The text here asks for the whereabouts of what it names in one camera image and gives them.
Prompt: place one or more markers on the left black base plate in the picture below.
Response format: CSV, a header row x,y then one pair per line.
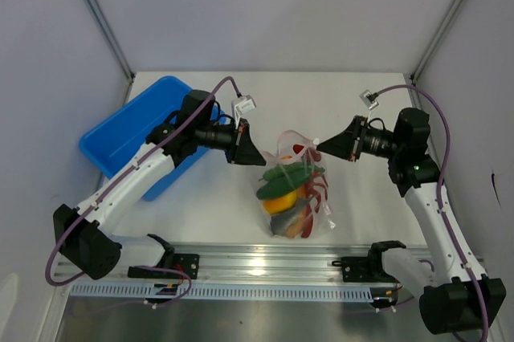
x,y
186,263

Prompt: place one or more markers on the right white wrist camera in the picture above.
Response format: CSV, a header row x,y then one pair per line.
x,y
370,99

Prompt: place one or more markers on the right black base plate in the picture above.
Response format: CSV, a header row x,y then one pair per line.
x,y
362,270

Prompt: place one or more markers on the grey toy fish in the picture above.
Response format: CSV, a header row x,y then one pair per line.
x,y
287,224

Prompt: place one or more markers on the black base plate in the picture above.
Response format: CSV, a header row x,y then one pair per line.
x,y
362,270
186,263

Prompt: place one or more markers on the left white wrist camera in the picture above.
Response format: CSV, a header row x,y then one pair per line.
x,y
241,106

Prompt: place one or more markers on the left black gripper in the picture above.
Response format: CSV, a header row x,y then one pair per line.
x,y
241,149

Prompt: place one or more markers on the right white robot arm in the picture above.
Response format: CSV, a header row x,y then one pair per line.
x,y
455,294

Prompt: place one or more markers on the green toy cucumber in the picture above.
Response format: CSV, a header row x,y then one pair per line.
x,y
281,186

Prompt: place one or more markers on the clear pink-dotted zip bag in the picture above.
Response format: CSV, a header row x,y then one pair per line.
x,y
284,155

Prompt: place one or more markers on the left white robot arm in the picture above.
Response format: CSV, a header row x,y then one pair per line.
x,y
83,234

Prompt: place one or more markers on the aluminium mounting rail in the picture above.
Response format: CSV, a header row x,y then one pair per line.
x,y
282,264

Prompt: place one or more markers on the white slotted cable duct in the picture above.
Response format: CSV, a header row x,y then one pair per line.
x,y
225,291

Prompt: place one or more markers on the blue plastic bin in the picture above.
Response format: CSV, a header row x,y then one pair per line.
x,y
115,140

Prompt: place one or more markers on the yellow toy mango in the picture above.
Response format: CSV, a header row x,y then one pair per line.
x,y
280,204

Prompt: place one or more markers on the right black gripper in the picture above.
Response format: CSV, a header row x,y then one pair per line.
x,y
346,144

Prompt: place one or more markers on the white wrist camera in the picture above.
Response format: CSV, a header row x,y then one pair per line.
x,y
241,106
370,99

